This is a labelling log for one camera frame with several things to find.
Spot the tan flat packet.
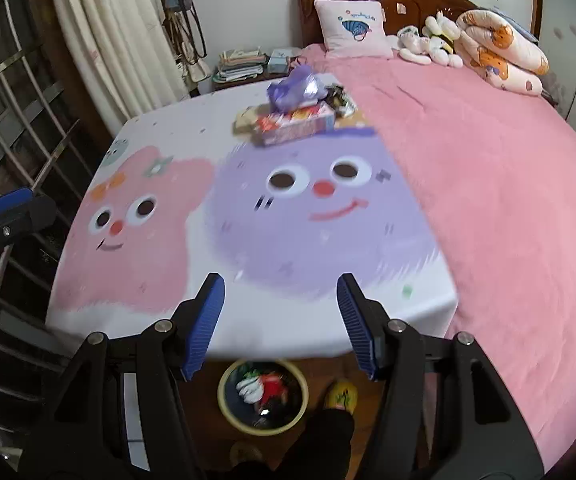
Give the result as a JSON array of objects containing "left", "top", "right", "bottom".
[{"left": 232, "top": 105, "right": 269, "bottom": 136}]

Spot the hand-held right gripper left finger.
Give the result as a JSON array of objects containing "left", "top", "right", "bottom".
[{"left": 18, "top": 272, "right": 226, "bottom": 480}]

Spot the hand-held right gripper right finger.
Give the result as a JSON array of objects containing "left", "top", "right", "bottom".
[{"left": 336, "top": 272, "right": 546, "bottom": 480}]

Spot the pink snack box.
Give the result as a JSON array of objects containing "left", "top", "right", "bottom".
[{"left": 250, "top": 100, "right": 339, "bottom": 147}]

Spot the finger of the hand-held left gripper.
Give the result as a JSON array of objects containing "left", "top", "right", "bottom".
[{"left": 0, "top": 187, "right": 59, "bottom": 286}]

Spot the red crumpled wrapper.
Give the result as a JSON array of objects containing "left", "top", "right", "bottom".
[{"left": 260, "top": 375, "right": 289, "bottom": 407}]

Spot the pink blanket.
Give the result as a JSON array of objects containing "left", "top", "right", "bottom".
[{"left": 300, "top": 42, "right": 576, "bottom": 471}]

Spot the white handbag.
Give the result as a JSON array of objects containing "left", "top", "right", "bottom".
[{"left": 177, "top": 57, "right": 212, "bottom": 84}]

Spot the metal window grille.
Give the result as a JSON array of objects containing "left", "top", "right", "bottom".
[{"left": 0, "top": 0, "right": 96, "bottom": 411}]

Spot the rolled bear print quilt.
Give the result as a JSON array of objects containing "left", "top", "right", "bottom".
[{"left": 455, "top": 9, "right": 550, "bottom": 96}]

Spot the yellow slipper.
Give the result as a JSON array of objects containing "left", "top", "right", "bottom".
[
  {"left": 320, "top": 380, "right": 359, "bottom": 416},
  {"left": 229, "top": 441, "right": 265, "bottom": 466}
]

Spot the white cartoon printed blanket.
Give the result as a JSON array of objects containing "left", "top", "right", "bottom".
[{"left": 45, "top": 77, "right": 461, "bottom": 361}]

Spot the dark wooden nightstand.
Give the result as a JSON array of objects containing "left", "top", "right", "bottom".
[{"left": 212, "top": 67, "right": 269, "bottom": 93}]

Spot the white curtain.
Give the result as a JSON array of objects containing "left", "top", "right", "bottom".
[{"left": 48, "top": 0, "right": 191, "bottom": 136}]

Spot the stack of books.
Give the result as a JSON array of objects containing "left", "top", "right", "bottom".
[{"left": 215, "top": 47, "right": 267, "bottom": 83}]

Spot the dark snack wrapper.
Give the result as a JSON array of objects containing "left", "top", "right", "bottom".
[{"left": 325, "top": 82, "right": 358, "bottom": 118}]

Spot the white yellow plush toy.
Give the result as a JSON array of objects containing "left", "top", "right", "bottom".
[{"left": 422, "top": 10, "right": 464, "bottom": 68}]

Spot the purple plastic wrapper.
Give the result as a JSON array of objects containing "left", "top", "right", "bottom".
[{"left": 267, "top": 65, "right": 328, "bottom": 111}]

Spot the dark blue yellow-rimmed trash bin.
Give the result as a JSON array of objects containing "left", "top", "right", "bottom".
[{"left": 216, "top": 358, "right": 310, "bottom": 436}]

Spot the light blue tissue box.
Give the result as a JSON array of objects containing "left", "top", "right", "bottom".
[{"left": 266, "top": 49, "right": 303, "bottom": 75}]

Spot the pink embroidered pillow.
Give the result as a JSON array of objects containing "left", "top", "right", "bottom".
[{"left": 314, "top": 0, "right": 394, "bottom": 59}]

